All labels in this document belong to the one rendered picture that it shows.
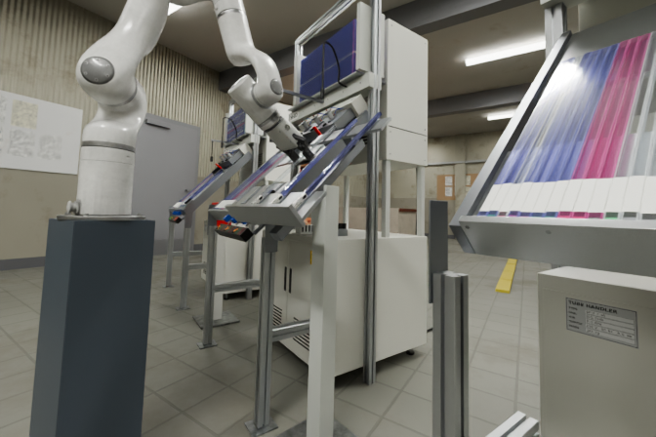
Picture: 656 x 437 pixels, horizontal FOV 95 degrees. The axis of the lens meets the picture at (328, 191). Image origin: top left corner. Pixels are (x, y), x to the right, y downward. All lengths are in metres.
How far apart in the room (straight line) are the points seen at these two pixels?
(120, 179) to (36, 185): 3.98
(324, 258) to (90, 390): 0.64
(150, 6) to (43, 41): 4.25
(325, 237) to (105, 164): 0.62
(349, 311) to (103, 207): 0.97
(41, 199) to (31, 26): 2.03
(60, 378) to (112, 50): 0.77
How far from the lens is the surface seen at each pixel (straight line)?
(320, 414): 1.12
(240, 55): 1.00
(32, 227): 4.93
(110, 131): 0.97
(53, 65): 5.23
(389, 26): 1.75
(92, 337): 0.96
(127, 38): 1.03
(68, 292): 0.91
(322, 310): 0.99
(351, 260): 1.35
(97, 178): 0.95
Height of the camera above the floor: 0.73
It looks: 4 degrees up
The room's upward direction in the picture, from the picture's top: 2 degrees clockwise
